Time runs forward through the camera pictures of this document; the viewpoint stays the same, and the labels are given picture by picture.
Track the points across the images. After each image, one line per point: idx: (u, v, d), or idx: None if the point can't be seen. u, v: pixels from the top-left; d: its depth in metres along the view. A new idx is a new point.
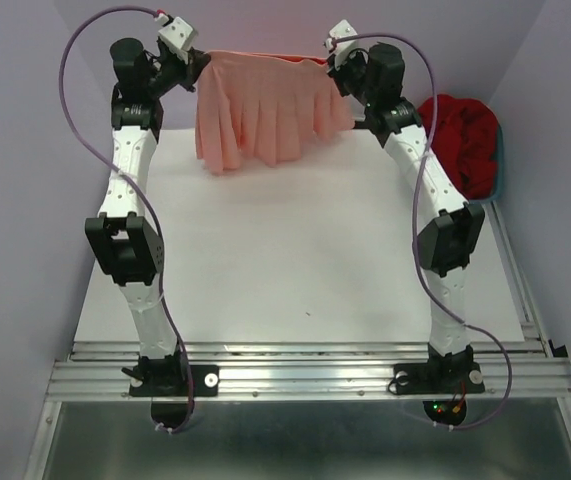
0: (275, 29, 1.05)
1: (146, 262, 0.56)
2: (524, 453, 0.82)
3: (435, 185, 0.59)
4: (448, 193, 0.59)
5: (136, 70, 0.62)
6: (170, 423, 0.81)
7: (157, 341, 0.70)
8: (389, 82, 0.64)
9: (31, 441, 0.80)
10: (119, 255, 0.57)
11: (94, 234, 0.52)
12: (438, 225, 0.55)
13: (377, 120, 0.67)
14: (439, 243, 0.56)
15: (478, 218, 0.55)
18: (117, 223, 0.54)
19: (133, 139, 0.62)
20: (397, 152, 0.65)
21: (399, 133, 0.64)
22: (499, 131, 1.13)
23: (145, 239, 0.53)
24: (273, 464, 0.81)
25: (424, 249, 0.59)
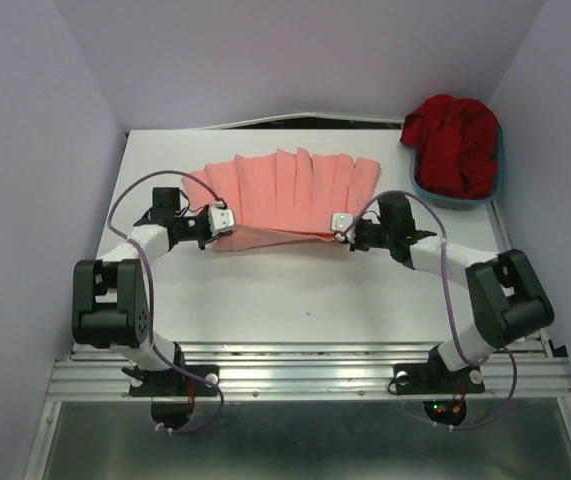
0: (276, 29, 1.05)
1: (127, 315, 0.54)
2: (525, 454, 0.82)
3: (462, 254, 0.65)
4: (475, 254, 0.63)
5: (168, 197, 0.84)
6: (171, 424, 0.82)
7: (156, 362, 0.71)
8: (401, 215, 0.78)
9: (32, 440, 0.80)
10: (95, 312, 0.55)
11: (79, 276, 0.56)
12: (476, 269, 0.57)
13: (400, 250, 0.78)
14: (495, 295, 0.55)
15: (521, 264, 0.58)
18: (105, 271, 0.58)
19: (151, 230, 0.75)
20: (424, 257, 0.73)
21: (420, 244, 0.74)
22: (498, 133, 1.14)
23: (133, 282, 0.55)
24: (273, 465, 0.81)
25: (487, 317, 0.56)
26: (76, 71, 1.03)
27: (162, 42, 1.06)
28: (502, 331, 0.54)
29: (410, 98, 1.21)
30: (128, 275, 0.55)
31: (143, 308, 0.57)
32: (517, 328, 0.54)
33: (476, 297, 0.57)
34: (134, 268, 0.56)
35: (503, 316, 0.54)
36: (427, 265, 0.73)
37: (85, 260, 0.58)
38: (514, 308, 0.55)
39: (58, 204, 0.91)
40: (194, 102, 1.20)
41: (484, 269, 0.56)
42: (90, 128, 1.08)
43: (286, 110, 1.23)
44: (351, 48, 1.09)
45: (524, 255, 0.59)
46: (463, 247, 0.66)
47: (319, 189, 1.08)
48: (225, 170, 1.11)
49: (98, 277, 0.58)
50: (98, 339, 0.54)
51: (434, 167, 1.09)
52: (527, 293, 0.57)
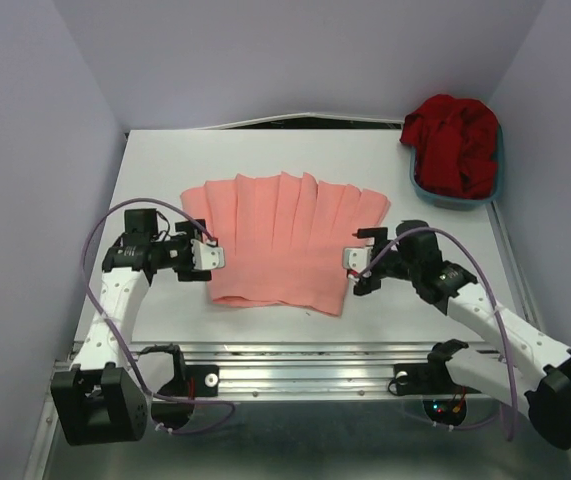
0: (276, 29, 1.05)
1: (122, 425, 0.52)
2: (525, 455, 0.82)
3: (525, 341, 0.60)
4: (541, 346, 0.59)
5: (141, 218, 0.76)
6: (171, 424, 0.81)
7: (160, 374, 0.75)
8: (427, 250, 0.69)
9: (31, 441, 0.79)
10: (88, 421, 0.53)
11: (62, 395, 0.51)
12: (551, 383, 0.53)
13: (429, 290, 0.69)
14: (568, 409, 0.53)
15: None
18: (90, 376, 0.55)
19: (122, 281, 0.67)
20: (464, 314, 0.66)
21: (458, 296, 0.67)
22: (498, 132, 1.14)
23: (121, 399, 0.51)
24: (273, 465, 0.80)
25: (553, 421, 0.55)
26: (75, 70, 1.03)
27: (162, 41, 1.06)
28: (565, 435, 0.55)
29: (410, 97, 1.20)
30: (114, 393, 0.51)
31: (137, 400, 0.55)
32: None
33: (545, 400, 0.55)
34: (119, 382, 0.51)
35: (570, 424, 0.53)
36: (468, 323, 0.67)
37: (60, 373, 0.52)
38: None
39: (58, 204, 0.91)
40: (194, 102, 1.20)
41: (562, 385, 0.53)
42: (90, 128, 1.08)
43: (286, 109, 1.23)
44: (351, 48, 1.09)
45: None
46: (523, 328, 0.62)
47: (321, 222, 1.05)
48: (225, 188, 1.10)
49: (80, 380, 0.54)
50: (98, 439, 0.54)
51: (434, 167, 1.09)
52: None
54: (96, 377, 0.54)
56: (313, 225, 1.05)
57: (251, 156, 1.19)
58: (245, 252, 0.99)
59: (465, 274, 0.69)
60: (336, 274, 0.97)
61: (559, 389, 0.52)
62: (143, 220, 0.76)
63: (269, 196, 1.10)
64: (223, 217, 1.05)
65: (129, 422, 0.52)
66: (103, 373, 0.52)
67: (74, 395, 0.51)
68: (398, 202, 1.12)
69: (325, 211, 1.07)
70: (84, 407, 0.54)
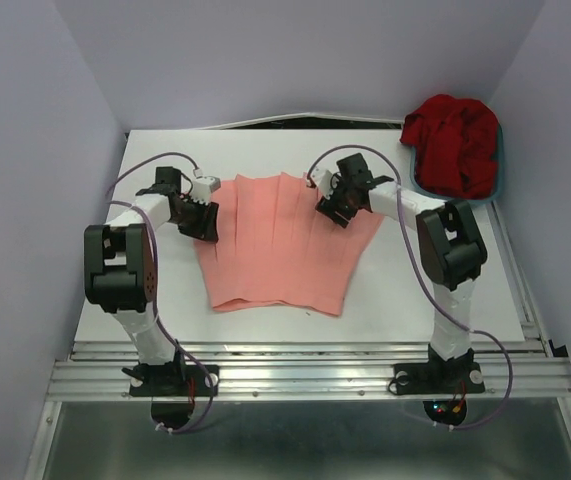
0: (276, 29, 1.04)
1: (136, 275, 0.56)
2: (526, 455, 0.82)
3: (414, 201, 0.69)
4: (426, 202, 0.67)
5: (169, 173, 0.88)
6: (171, 424, 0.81)
7: (157, 352, 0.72)
8: (356, 167, 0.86)
9: (31, 441, 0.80)
10: (106, 273, 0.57)
11: (92, 239, 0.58)
12: (423, 218, 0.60)
13: (358, 194, 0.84)
14: (438, 240, 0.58)
15: (465, 211, 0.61)
18: (116, 237, 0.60)
19: (153, 197, 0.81)
20: (381, 202, 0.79)
21: (377, 188, 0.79)
22: (499, 132, 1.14)
23: (140, 245, 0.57)
24: (273, 465, 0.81)
25: (432, 261, 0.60)
26: (75, 71, 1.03)
27: (162, 42, 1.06)
28: (445, 272, 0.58)
29: (410, 97, 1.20)
30: (136, 239, 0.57)
31: (150, 269, 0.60)
32: (455, 267, 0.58)
33: (426, 244, 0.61)
34: (141, 232, 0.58)
35: (444, 258, 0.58)
36: (383, 208, 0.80)
37: (94, 224, 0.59)
38: (454, 250, 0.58)
39: (59, 204, 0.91)
40: (195, 102, 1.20)
41: (432, 218, 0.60)
42: (90, 128, 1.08)
43: (286, 110, 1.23)
44: (351, 48, 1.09)
45: (467, 203, 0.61)
46: (416, 194, 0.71)
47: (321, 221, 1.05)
48: (226, 189, 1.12)
49: (107, 242, 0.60)
50: (110, 298, 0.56)
51: (434, 168, 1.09)
52: (466, 237, 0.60)
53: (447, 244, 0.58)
54: (121, 239, 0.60)
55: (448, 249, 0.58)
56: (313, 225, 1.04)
57: (251, 157, 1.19)
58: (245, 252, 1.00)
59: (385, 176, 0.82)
60: (334, 275, 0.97)
61: (429, 220, 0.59)
62: (171, 175, 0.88)
63: (269, 197, 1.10)
64: (223, 220, 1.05)
65: (143, 273, 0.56)
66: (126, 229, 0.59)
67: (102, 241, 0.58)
68: None
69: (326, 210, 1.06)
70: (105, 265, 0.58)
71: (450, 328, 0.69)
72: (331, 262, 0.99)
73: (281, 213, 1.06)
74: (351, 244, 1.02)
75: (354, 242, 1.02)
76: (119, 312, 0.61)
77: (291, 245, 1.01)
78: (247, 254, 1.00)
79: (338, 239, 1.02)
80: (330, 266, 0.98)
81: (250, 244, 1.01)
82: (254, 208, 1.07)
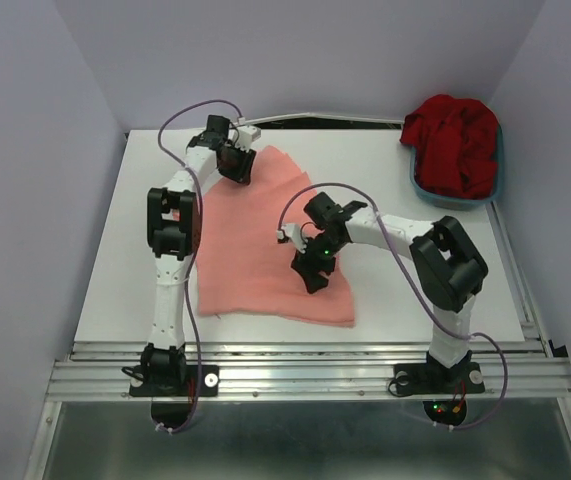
0: (276, 30, 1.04)
1: (186, 237, 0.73)
2: (526, 454, 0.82)
3: (400, 227, 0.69)
4: (412, 227, 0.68)
5: (219, 122, 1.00)
6: (171, 424, 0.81)
7: (169, 327, 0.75)
8: (324, 203, 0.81)
9: (31, 441, 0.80)
10: (164, 229, 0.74)
11: (154, 200, 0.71)
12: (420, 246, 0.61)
13: (334, 227, 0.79)
14: (439, 265, 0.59)
15: (456, 230, 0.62)
18: (173, 199, 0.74)
19: (202, 153, 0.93)
20: (360, 232, 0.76)
21: (353, 218, 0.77)
22: (498, 133, 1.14)
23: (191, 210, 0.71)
24: (273, 464, 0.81)
25: (436, 287, 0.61)
26: (75, 71, 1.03)
27: (162, 42, 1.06)
28: (452, 295, 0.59)
29: (410, 97, 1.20)
30: (187, 208, 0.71)
31: (196, 228, 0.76)
32: (461, 289, 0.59)
33: (426, 273, 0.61)
34: (192, 201, 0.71)
35: (448, 282, 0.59)
36: (364, 238, 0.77)
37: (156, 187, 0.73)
38: (456, 273, 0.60)
39: (59, 204, 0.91)
40: (195, 102, 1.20)
41: (428, 244, 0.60)
42: (90, 128, 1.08)
43: (286, 110, 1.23)
44: (351, 48, 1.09)
45: (456, 221, 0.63)
46: (400, 219, 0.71)
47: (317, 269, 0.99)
48: (288, 170, 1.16)
49: (165, 201, 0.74)
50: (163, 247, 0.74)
51: (434, 168, 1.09)
52: (464, 255, 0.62)
53: (448, 268, 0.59)
54: (177, 200, 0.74)
55: (450, 272, 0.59)
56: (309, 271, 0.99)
57: None
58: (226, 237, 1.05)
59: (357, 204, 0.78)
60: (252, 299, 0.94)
61: (426, 247, 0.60)
62: (220, 124, 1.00)
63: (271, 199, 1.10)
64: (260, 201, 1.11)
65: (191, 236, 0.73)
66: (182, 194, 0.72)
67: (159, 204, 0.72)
68: (398, 202, 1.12)
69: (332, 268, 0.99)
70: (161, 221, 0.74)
71: (452, 340, 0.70)
72: (249, 275, 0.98)
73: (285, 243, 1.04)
74: (334, 313, 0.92)
75: (312, 306, 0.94)
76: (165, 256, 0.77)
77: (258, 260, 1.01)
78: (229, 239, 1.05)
79: (327, 302, 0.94)
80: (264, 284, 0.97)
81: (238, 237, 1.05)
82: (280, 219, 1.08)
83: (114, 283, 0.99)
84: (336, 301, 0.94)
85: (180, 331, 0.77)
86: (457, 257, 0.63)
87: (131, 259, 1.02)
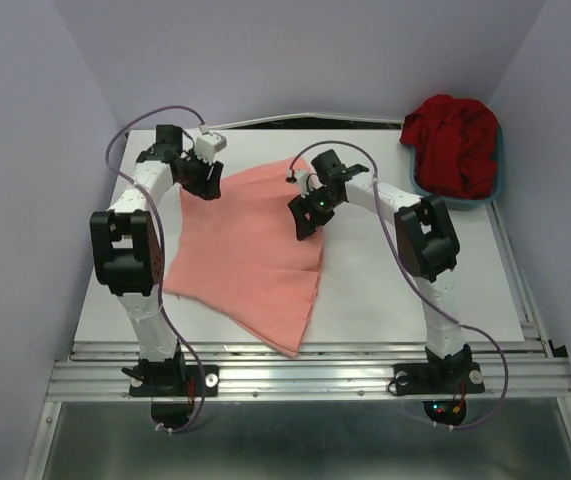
0: (276, 29, 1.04)
1: (144, 264, 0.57)
2: (525, 454, 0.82)
3: (391, 196, 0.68)
4: (403, 198, 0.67)
5: (171, 133, 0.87)
6: (171, 424, 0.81)
7: (157, 345, 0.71)
8: (331, 161, 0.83)
9: (31, 441, 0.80)
10: (116, 261, 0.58)
11: (98, 227, 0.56)
12: (402, 218, 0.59)
13: (334, 184, 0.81)
14: (416, 238, 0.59)
15: (439, 207, 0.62)
18: (122, 222, 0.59)
19: (152, 169, 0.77)
20: (357, 193, 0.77)
21: (352, 180, 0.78)
22: (498, 132, 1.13)
23: (147, 234, 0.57)
24: (273, 464, 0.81)
25: (408, 253, 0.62)
26: (75, 71, 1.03)
27: (162, 42, 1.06)
28: (422, 266, 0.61)
29: (410, 97, 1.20)
30: (142, 229, 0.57)
31: (157, 254, 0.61)
32: (432, 262, 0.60)
33: (403, 241, 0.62)
34: (146, 221, 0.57)
35: (421, 253, 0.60)
36: (358, 200, 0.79)
37: (98, 211, 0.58)
38: (430, 246, 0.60)
39: (58, 204, 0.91)
40: (195, 102, 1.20)
41: (410, 216, 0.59)
42: (90, 128, 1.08)
43: (286, 109, 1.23)
44: (351, 48, 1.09)
45: (442, 199, 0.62)
46: (393, 189, 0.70)
47: (278, 291, 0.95)
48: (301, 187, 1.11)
49: (111, 227, 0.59)
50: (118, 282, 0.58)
51: (434, 168, 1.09)
52: (440, 232, 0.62)
53: (424, 241, 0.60)
54: (127, 223, 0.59)
55: (425, 244, 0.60)
56: (269, 292, 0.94)
57: (250, 158, 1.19)
58: (220, 231, 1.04)
59: (361, 169, 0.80)
60: (216, 298, 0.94)
61: (407, 219, 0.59)
62: (171, 135, 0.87)
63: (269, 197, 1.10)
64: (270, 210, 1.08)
65: (151, 262, 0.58)
66: (133, 214, 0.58)
67: (106, 231, 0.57)
68: None
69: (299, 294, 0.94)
70: (112, 250, 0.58)
71: (439, 320, 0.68)
72: (212, 265, 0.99)
73: (269, 257, 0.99)
74: (280, 336, 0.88)
75: (267, 319, 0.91)
76: (126, 295, 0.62)
77: (235, 261, 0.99)
78: (224, 235, 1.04)
79: (276, 323, 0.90)
80: (233, 285, 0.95)
81: (232, 234, 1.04)
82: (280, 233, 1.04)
83: None
84: (284, 323, 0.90)
85: (171, 344, 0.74)
86: (433, 231, 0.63)
87: None
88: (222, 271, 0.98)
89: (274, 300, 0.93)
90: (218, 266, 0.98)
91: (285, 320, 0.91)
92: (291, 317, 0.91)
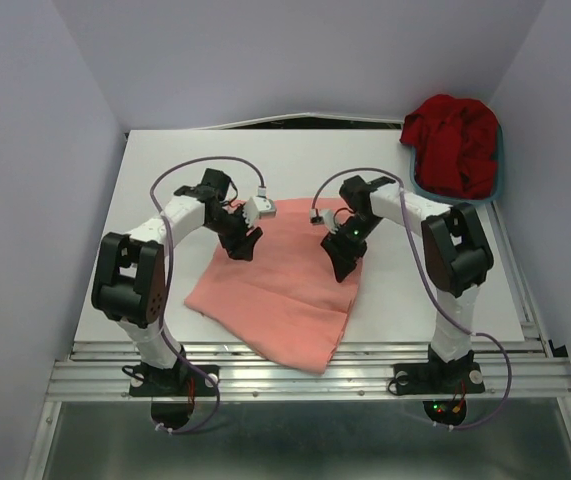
0: (275, 29, 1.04)
1: (141, 297, 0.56)
2: (525, 455, 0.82)
3: (418, 206, 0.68)
4: (431, 207, 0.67)
5: (217, 177, 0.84)
6: (171, 424, 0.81)
7: (157, 358, 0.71)
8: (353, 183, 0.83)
9: (31, 441, 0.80)
10: (115, 286, 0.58)
11: (108, 248, 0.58)
12: (431, 226, 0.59)
13: (360, 198, 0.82)
14: (446, 249, 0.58)
15: (470, 216, 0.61)
18: (133, 247, 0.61)
19: (186, 204, 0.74)
20: (383, 204, 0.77)
21: (378, 191, 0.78)
22: (498, 132, 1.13)
23: (152, 268, 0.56)
24: (272, 464, 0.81)
25: (438, 266, 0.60)
26: (75, 71, 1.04)
27: (162, 41, 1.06)
28: (450, 278, 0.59)
29: (410, 97, 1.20)
30: (149, 261, 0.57)
31: (158, 290, 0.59)
32: (461, 275, 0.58)
33: (433, 250, 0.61)
34: (156, 253, 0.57)
35: (450, 264, 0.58)
36: (385, 213, 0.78)
37: (113, 233, 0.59)
38: (459, 256, 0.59)
39: (58, 205, 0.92)
40: (195, 102, 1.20)
41: (438, 225, 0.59)
42: (90, 129, 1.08)
43: (286, 109, 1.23)
44: (351, 48, 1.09)
45: (474, 209, 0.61)
46: (419, 199, 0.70)
47: (305, 311, 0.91)
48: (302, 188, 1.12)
49: (124, 250, 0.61)
50: (112, 309, 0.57)
51: (434, 168, 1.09)
52: (473, 244, 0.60)
53: (454, 252, 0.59)
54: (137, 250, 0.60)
55: (455, 256, 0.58)
56: (296, 318, 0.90)
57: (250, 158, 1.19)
58: None
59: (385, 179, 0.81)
60: (247, 311, 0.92)
61: (436, 227, 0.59)
62: (218, 179, 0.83)
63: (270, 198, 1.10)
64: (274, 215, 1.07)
65: (148, 297, 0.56)
66: (144, 245, 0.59)
67: (114, 252, 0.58)
68: None
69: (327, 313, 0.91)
70: (115, 274, 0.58)
71: (452, 331, 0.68)
72: (236, 278, 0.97)
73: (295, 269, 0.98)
74: (309, 357, 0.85)
75: (298, 338, 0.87)
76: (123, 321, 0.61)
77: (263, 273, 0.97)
78: None
79: (305, 344, 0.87)
80: (265, 297, 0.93)
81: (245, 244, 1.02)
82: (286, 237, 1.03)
83: None
84: (311, 345, 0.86)
85: (172, 355, 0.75)
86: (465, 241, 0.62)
87: None
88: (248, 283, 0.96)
89: (304, 317, 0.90)
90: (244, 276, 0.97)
91: (317, 339, 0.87)
92: (320, 336, 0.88)
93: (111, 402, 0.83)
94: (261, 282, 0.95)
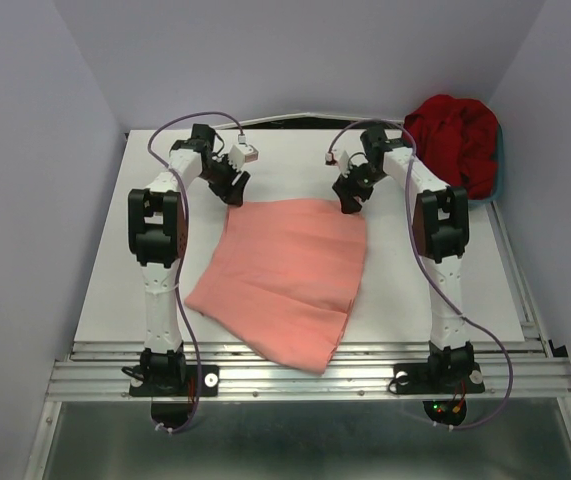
0: (275, 29, 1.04)
1: (171, 239, 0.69)
2: (526, 456, 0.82)
3: (421, 178, 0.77)
4: (431, 181, 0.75)
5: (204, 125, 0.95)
6: (171, 424, 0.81)
7: (164, 334, 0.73)
8: (377, 133, 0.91)
9: (31, 441, 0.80)
10: (146, 233, 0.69)
11: (135, 203, 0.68)
12: (423, 200, 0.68)
13: (373, 152, 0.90)
14: (430, 221, 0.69)
15: (460, 200, 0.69)
18: (154, 201, 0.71)
19: (186, 154, 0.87)
20: (390, 165, 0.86)
21: (392, 152, 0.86)
22: (499, 132, 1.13)
23: (175, 213, 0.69)
24: (273, 464, 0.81)
25: (421, 233, 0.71)
26: (74, 69, 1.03)
27: (162, 41, 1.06)
28: (428, 246, 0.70)
29: (410, 97, 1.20)
30: (170, 207, 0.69)
31: (182, 230, 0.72)
32: (437, 244, 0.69)
33: (419, 219, 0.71)
34: (176, 201, 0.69)
35: (430, 235, 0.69)
36: (391, 173, 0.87)
37: (137, 189, 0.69)
38: (440, 231, 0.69)
39: (58, 204, 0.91)
40: (195, 102, 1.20)
41: (429, 200, 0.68)
42: (90, 128, 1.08)
43: (286, 109, 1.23)
44: (351, 47, 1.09)
45: (464, 192, 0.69)
46: (426, 171, 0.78)
47: (304, 311, 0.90)
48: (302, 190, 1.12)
49: (146, 204, 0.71)
50: (146, 251, 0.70)
51: (435, 167, 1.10)
52: (455, 223, 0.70)
53: (436, 226, 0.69)
54: (158, 202, 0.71)
55: (436, 229, 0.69)
56: (296, 317, 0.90)
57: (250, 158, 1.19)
58: (238, 236, 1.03)
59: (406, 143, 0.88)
60: (246, 310, 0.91)
61: (426, 202, 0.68)
62: (207, 130, 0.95)
63: None
64: (275, 215, 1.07)
65: (175, 238, 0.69)
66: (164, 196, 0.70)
67: (141, 206, 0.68)
68: (400, 203, 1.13)
69: (327, 314, 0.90)
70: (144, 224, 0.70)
71: (443, 308, 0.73)
72: (236, 277, 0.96)
73: (295, 268, 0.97)
74: (309, 357, 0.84)
75: (298, 338, 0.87)
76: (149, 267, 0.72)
77: (263, 272, 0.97)
78: (235, 239, 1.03)
79: (304, 344, 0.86)
80: (264, 297, 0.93)
81: (245, 243, 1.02)
82: (286, 236, 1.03)
83: (114, 284, 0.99)
84: (310, 345, 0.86)
85: (176, 334, 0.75)
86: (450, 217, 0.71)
87: (130, 258, 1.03)
88: (248, 283, 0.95)
89: (304, 318, 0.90)
90: (243, 275, 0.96)
91: (316, 339, 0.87)
92: (319, 336, 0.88)
93: (111, 403, 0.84)
94: (260, 282, 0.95)
